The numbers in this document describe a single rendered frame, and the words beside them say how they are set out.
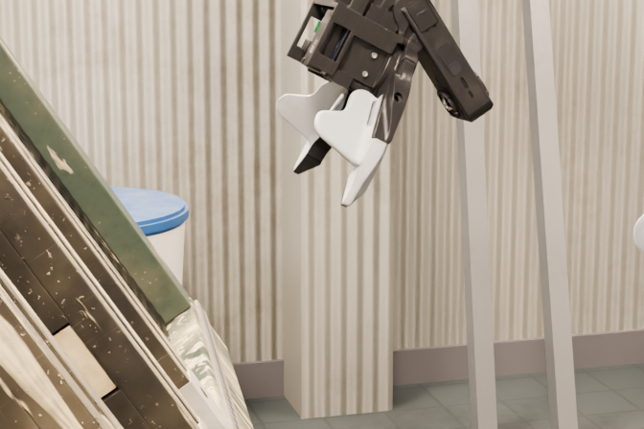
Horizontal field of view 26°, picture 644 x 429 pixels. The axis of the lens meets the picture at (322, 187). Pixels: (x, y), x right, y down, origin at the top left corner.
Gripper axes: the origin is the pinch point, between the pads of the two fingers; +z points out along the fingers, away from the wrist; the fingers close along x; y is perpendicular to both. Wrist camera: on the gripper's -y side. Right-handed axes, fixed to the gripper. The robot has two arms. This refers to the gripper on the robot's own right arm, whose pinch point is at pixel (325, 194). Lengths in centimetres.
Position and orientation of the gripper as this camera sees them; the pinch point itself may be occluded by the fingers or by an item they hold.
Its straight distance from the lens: 112.4
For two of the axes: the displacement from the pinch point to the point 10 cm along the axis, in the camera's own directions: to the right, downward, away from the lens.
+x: 2.6, 1.8, -9.5
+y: -8.6, -4.1, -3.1
